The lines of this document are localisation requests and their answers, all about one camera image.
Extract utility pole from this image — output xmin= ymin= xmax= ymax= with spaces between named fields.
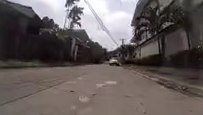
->
xmin=118 ymin=37 xmax=127 ymax=63

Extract tall palm tree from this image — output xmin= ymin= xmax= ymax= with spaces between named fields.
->
xmin=62 ymin=0 xmax=85 ymax=30

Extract white building with balcony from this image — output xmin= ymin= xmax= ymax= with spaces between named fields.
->
xmin=129 ymin=0 xmax=203 ymax=63

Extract overhead wires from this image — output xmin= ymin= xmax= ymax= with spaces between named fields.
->
xmin=74 ymin=0 xmax=123 ymax=47

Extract dark fence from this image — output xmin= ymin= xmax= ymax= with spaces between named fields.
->
xmin=0 ymin=31 xmax=74 ymax=64

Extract house with gate pillars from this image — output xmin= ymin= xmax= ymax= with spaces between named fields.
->
xmin=57 ymin=27 xmax=107 ymax=66

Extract dark building with pitched roof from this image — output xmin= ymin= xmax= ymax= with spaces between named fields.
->
xmin=0 ymin=0 xmax=44 ymax=62

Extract grey roadside verge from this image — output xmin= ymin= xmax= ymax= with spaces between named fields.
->
xmin=121 ymin=63 xmax=203 ymax=100

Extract white boundary wall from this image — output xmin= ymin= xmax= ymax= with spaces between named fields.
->
xmin=133 ymin=25 xmax=192 ymax=62

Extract raised roadside kerb strip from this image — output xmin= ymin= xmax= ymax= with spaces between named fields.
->
xmin=0 ymin=57 xmax=77 ymax=74

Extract white car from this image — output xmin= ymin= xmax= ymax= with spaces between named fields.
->
xmin=108 ymin=57 xmax=121 ymax=67

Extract grey concrete road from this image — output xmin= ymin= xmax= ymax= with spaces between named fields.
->
xmin=0 ymin=57 xmax=203 ymax=115

